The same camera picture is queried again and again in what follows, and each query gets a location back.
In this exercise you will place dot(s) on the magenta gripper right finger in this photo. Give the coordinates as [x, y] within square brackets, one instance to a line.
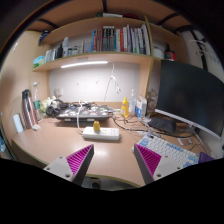
[153, 166]

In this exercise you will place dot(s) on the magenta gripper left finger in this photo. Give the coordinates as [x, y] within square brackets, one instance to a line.
[73, 167]

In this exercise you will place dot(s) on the yellow charger plug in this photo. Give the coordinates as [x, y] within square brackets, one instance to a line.
[96, 126]

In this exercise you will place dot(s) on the white blue keyboard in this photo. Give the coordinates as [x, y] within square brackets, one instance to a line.
[162, 147]

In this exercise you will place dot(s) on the black pouch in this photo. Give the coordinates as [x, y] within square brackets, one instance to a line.
[162, 124]

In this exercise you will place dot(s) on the white power strip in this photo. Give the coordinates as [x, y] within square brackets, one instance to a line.
[102, 134]

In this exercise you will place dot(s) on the black laptop with stickers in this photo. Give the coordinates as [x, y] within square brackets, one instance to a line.
[86, 112]

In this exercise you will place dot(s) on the blue white carton box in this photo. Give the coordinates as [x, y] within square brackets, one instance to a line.
[141, 107]

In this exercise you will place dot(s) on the black headphones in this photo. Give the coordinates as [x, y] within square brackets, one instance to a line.
[56, 107]

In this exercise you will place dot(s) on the yellow bottle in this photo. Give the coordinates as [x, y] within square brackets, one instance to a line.
[125, 108]

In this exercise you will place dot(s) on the brown thermos bottle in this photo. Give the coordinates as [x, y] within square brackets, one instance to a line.
[28, 110]

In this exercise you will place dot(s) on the clear plastic bottle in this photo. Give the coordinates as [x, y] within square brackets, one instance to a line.
[132, 103]

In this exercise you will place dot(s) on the white card on desk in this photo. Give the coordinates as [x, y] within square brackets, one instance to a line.
[18, 123]

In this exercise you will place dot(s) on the green cap water bottle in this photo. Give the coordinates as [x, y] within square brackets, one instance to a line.
[36, 101]

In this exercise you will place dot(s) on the curved black monitor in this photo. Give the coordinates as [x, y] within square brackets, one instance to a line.
[192, 95]

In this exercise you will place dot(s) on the white LED light bar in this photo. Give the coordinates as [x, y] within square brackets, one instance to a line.
[77, 64]

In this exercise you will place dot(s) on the red black bottle on shelf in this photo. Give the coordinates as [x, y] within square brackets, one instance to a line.
[169, 54]

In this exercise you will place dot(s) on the wooden shelf unit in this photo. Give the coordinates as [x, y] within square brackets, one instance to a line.
[78, 18]

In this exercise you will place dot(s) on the row of books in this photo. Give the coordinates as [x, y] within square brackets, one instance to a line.
[125, 39]

